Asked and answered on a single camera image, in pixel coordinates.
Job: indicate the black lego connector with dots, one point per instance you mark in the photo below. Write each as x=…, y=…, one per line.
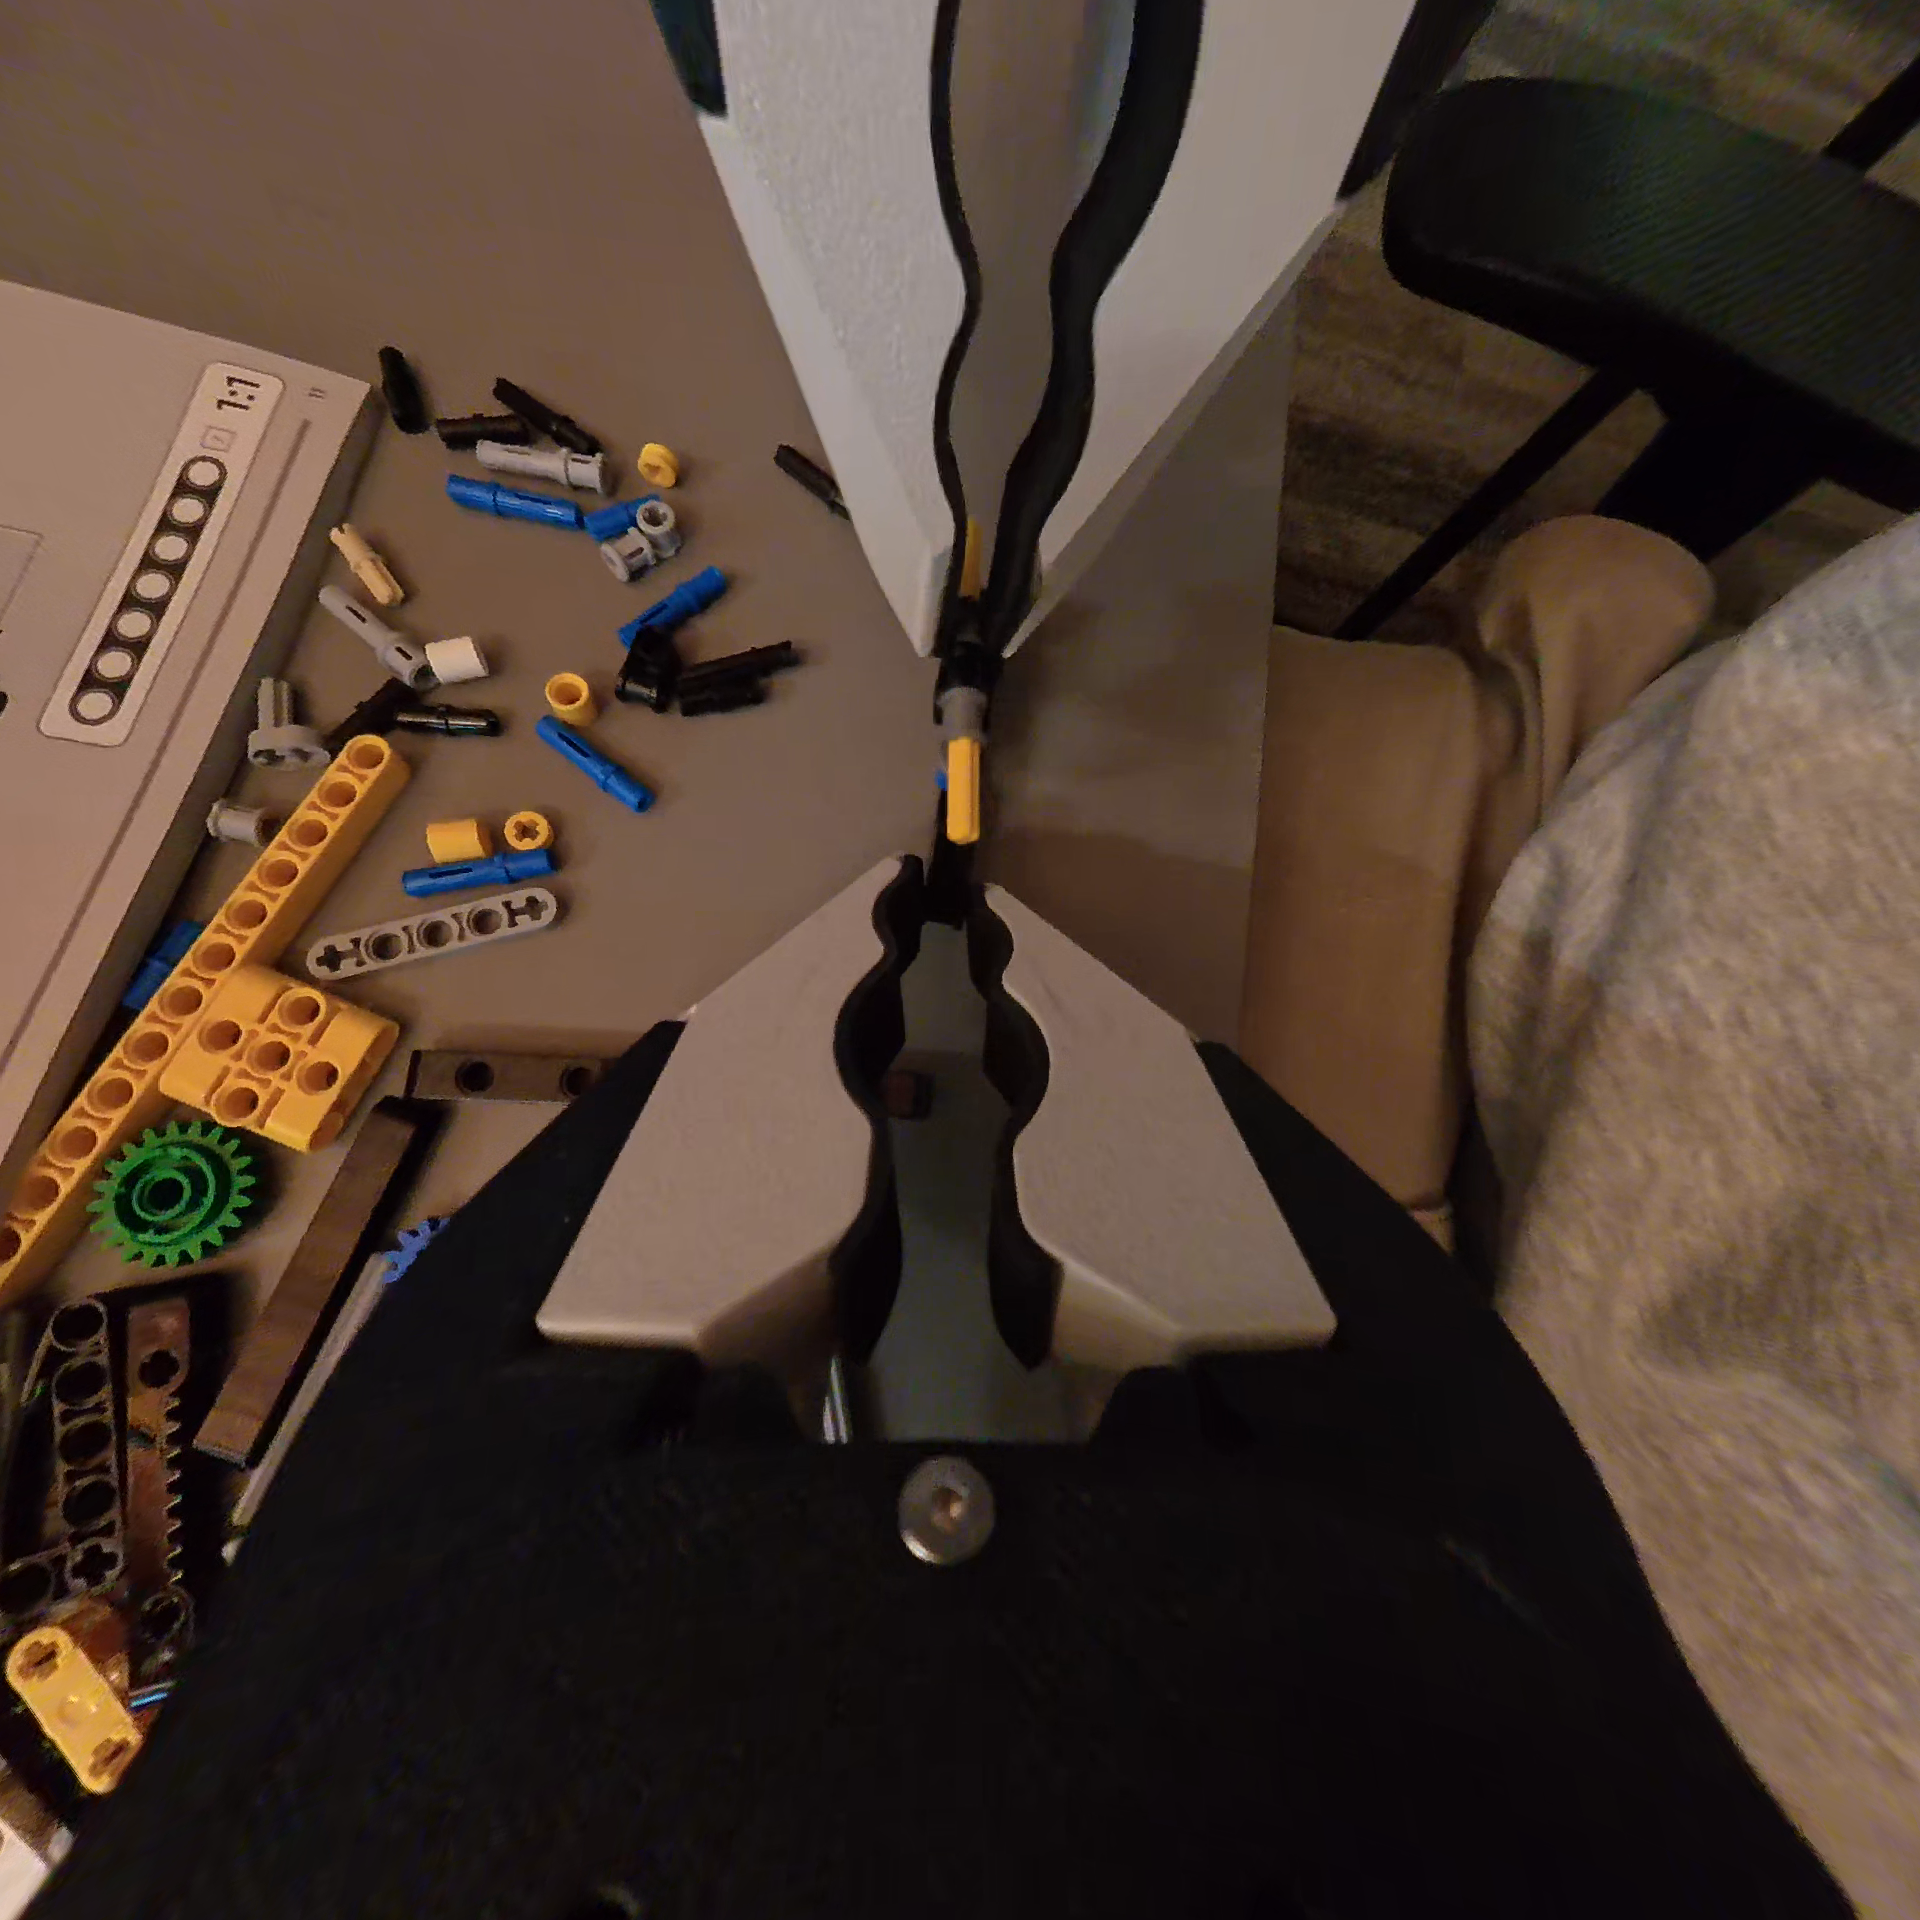
x=646, y=670

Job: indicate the yellow cross-hole lego bush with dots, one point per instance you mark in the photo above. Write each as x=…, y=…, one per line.
x=530, y=831

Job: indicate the tan lego pin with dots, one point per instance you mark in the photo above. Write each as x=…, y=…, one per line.
x=369, y=566

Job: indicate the person's tan pants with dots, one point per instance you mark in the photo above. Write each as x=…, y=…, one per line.
x=1381, y=902

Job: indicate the yellow axle lego assembly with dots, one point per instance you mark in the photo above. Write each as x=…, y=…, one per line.
x=964, y=786

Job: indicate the grey lego bush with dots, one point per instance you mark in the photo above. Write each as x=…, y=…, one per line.
x=241, y=821

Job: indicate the thin grey lego liftarm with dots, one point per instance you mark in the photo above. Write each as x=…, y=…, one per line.
x=435, y=933

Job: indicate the long black lego pin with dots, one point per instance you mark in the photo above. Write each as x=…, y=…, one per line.
x=735, y=677

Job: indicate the yellow lego sleeve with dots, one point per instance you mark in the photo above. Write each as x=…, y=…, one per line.
x=459, y=840

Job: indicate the long dark lego beam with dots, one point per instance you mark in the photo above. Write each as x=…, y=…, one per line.
x=316, y=1282

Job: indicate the small yellow lego bush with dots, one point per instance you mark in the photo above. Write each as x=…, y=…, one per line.
x=661, y=465

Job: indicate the long grey lego pin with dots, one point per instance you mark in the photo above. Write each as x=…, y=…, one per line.
x=543, y=465

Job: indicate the person's grey hoodie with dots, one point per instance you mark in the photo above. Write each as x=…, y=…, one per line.
x=1725, y=1201

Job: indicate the black lego liftarm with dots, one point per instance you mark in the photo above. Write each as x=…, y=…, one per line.
x=67, y=1454

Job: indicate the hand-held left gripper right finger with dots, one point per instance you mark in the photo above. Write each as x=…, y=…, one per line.
x=1172, y=1201

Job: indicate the long blue lego pin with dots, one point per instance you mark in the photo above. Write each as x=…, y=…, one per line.
x=515, y=504

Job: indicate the grey lego axle pin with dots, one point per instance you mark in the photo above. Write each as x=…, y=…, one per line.
x=375, y=633

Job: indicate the grey lego axle rod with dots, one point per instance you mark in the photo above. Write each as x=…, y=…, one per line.
x=308, y=1373

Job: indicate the long yellow lego beam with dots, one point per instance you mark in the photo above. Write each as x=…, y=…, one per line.
x=255, y=902

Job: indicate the small blue lego gear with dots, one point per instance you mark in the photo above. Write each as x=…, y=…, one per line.
x=412, y=1253

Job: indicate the blue lego beam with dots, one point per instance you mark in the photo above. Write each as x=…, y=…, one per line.
x=159, y=968

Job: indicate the short blue lego pin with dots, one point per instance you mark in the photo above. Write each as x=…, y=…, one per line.
x=613, y=519

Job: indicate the green lego gear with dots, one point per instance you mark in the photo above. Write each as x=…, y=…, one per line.
x=172, y=1195

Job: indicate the small yellow lego liftarm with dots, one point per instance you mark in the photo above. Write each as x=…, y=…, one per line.
x=67, y=1710

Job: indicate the black lego gear rack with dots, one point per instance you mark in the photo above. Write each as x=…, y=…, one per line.
x=159, y=1470

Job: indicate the grey lego instruction booklet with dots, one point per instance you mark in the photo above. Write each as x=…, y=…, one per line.
x=137, y=599

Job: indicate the grey lego cross connector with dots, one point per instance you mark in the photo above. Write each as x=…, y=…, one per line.
x=284, y=728

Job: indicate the black office chair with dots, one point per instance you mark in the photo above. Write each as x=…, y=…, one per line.
x=1652, y=211

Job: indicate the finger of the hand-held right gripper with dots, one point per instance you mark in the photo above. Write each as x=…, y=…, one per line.
x=1245, y=150
x=839, y=301

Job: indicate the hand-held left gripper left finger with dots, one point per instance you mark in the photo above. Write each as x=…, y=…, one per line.
x=706, y=1184

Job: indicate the white lego bush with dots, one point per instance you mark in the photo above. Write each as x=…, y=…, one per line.
x=459, y=658

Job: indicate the yellow lego panel block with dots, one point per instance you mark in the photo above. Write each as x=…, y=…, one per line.
x=277, y=1059

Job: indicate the black lego beam with holes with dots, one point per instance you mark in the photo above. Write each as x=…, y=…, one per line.
x=517, y=1077

